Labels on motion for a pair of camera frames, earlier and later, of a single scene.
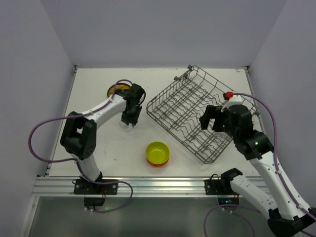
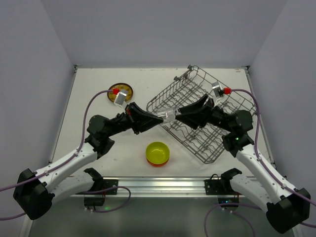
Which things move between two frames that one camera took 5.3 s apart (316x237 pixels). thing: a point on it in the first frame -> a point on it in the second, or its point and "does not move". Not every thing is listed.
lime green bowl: [157, 152] does not move
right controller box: [228, 201] does not move
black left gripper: [130, 116] -> [131, 117]
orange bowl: [157, 165] does not move
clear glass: [221, 136] -> [168, 114]
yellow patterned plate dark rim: [119, 86] does not move
